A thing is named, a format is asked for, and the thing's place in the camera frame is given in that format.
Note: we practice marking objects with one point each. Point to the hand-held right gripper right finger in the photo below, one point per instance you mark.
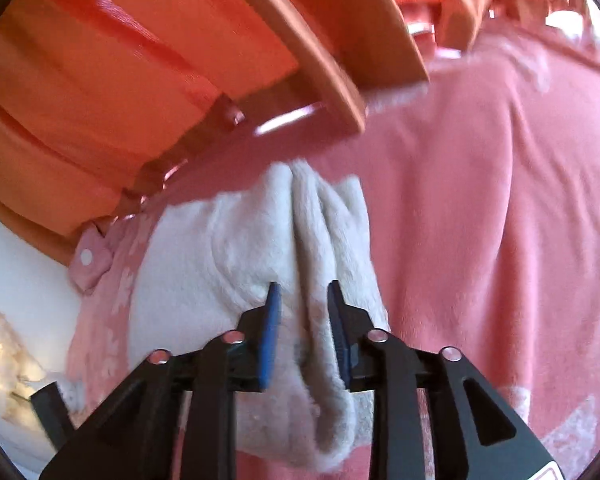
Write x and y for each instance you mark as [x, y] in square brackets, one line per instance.
[337, 332]

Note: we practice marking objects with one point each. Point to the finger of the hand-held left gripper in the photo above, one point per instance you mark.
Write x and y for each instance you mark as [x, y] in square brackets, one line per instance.
[52, 410]

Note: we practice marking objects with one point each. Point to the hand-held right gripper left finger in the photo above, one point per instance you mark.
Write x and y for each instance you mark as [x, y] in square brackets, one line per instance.
[270, 335]

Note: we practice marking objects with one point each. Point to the pale pink heart-dotted sweater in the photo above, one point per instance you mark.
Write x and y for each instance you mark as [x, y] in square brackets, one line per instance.
[195, 270]

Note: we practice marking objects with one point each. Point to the pink white-dotted cloth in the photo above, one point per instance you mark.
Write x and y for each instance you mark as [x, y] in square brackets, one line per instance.
[100, 262]

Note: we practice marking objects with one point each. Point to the pink fleece blanket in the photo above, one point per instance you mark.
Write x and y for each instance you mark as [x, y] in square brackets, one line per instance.
[480, 210]

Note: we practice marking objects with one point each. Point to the orange curtain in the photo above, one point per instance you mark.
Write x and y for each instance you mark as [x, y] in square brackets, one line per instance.
[105, 85]

